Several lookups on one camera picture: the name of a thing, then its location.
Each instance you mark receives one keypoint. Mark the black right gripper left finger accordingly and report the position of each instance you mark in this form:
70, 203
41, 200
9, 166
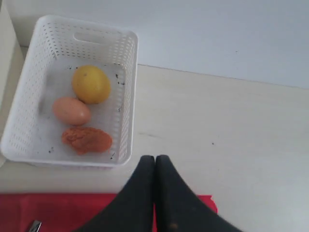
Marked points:
132, 209

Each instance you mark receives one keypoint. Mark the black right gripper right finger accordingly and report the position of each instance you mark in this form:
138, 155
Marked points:
177, 207

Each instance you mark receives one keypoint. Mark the orange fried food piece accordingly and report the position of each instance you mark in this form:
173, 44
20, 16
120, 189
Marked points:
86, 139

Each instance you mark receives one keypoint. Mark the brown egg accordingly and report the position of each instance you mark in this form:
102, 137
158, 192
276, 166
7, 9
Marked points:
71, 111

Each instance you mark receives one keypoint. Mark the yellow lemon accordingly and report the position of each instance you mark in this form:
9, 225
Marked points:
90, 84

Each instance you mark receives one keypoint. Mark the red table cloth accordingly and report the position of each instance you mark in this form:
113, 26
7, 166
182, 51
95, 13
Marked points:
57, 212

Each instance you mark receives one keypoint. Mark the silver table knife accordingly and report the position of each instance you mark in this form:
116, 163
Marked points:
35, 226

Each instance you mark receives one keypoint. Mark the white perforated plastic basket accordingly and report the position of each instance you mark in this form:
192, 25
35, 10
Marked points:
58, 47

